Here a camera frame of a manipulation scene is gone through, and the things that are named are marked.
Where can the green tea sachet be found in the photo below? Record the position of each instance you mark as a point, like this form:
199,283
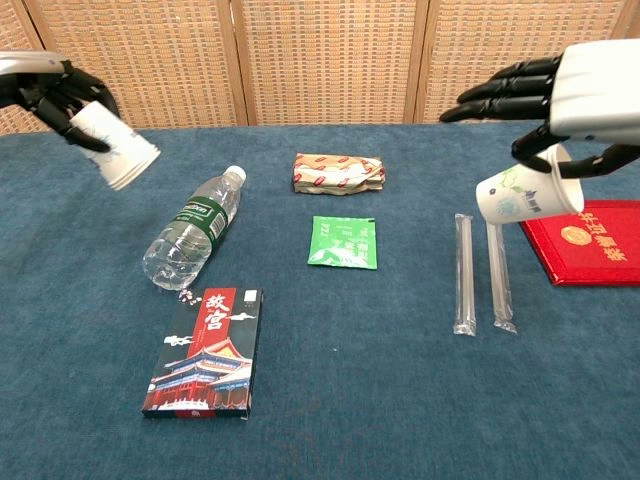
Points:
342,242

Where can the dark palace print box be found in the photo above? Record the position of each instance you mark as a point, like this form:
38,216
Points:
205,360

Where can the woven bamboo folding screen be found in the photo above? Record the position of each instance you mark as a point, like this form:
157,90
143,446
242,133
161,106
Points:
325,60

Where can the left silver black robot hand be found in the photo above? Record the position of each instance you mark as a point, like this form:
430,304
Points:
45,90

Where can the single white printed paper cup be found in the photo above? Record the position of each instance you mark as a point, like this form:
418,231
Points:
520,197

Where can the clear plastic water bottle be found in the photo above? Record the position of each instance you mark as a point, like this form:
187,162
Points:
190,225

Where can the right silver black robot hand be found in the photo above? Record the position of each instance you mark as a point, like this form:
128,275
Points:
600,90

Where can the clear wrapped straw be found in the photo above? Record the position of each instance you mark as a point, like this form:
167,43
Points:
464,275
500,280

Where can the blue felt table cover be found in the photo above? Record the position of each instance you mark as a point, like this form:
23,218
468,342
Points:
375,375

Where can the gold red wrapped packet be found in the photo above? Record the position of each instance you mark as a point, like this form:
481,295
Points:
335,175

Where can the red certificate book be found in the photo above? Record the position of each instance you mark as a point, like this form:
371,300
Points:
590,250

